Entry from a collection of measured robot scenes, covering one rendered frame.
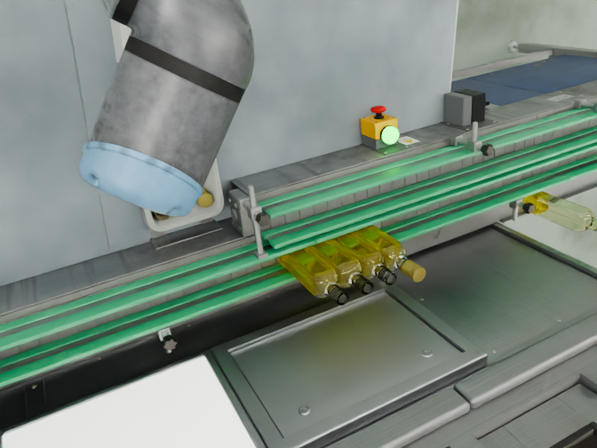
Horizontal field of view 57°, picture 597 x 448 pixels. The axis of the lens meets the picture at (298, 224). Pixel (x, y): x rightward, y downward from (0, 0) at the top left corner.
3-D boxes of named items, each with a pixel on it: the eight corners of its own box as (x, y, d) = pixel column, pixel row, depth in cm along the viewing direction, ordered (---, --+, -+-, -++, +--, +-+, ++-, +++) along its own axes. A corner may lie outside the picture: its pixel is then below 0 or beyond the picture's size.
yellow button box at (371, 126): (360, 143, 145) (376, 150, 139) (359, 116, 142) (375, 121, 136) (382, 137, 148) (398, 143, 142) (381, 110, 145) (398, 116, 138)
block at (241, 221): (230, 228, 129) (242, 239, 123) (224, 191, 125) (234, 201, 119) (244, 223, 130) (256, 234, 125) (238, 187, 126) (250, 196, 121)
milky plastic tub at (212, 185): (142, 221, 125) (151, 236, 118) (117, 126, 115) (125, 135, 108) (214, 201, 131) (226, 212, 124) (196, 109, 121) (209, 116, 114)
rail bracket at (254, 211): (242, 245, 124) (265, 268, 114) (231, 177, 117) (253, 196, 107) (255, 242, 125) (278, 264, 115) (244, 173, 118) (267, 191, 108)
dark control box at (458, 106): (441, 121, 155) (462, 127, 148) (442, 93, 152) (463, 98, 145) (464, 115, 158) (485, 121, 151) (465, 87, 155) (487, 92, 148)
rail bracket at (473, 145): (446, 145, 143) (483, 157, 132) (447, 117, 139) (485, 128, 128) (458, 141, 144) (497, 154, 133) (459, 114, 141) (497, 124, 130)
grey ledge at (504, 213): (347, 257, 153) (370, 275, 144) (345, 229, 149) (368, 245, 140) (583, 172, 187) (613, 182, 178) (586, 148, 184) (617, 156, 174)
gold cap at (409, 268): (416, 260, 118) (429, 269, 114) (409, 275, 119) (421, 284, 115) (404, 257, 116) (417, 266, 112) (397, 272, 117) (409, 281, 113)
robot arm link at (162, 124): (216, 76, 99) (254, 94, 48) (184, 150, 102) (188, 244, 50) (152, 44, 95) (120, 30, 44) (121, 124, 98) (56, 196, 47)
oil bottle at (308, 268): (277, 261, 131) (321, 304, 113) (274, 241, 128) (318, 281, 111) (298, 254, 133) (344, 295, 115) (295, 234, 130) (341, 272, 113)
